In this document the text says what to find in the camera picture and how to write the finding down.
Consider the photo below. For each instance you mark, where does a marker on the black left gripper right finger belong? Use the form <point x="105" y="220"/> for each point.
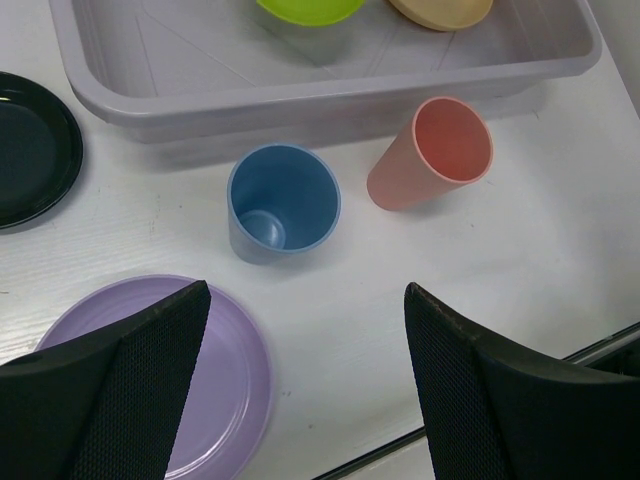
<point x="494" y="409"/>

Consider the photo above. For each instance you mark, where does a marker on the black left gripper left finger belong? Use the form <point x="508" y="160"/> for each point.
<point x="107" y="404"/>

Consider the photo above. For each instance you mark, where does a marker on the purple plastic plate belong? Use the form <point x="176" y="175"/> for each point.
<point x="230" y="397"/>

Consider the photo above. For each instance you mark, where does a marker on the black plastic plate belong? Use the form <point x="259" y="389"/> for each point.
<point x="42" y="150"/>

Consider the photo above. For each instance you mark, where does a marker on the blue plastic cup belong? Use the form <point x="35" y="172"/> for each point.
<point x="282" y="200"/>

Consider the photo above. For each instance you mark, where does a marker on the coral plastic cup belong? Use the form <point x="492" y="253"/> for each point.
<point x="445" y="145"/>

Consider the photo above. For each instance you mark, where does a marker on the beige bear plate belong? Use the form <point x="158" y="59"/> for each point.
<point x="444" y="15"/>

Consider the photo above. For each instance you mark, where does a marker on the green plastic plate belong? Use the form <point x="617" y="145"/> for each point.
<point x="311" y="13"/>

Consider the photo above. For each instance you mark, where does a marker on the lavender plastic bin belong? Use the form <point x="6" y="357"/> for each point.
<point x="174" y="70"/>

